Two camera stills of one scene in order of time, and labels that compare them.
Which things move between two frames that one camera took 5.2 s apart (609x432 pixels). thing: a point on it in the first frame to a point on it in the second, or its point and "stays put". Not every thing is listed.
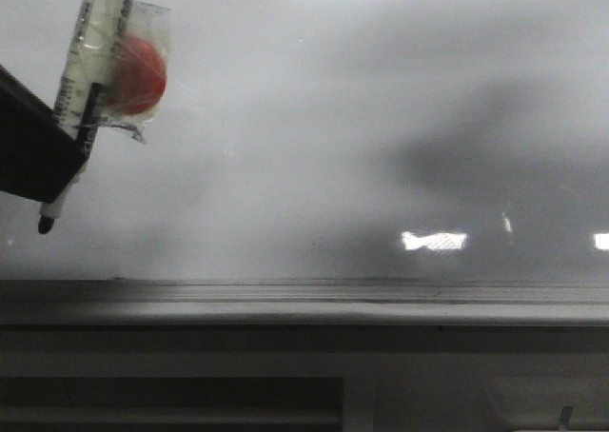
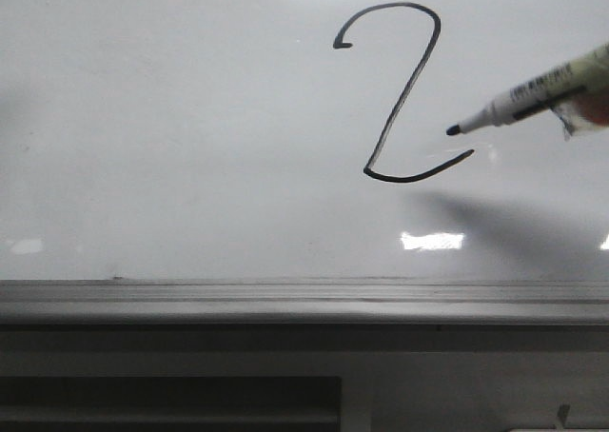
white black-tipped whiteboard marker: [106, 8] to [589, 69]
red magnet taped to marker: [137, 81] to [588, 108]
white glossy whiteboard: [333, 127] stays put
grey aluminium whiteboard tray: [392, 302] stays put
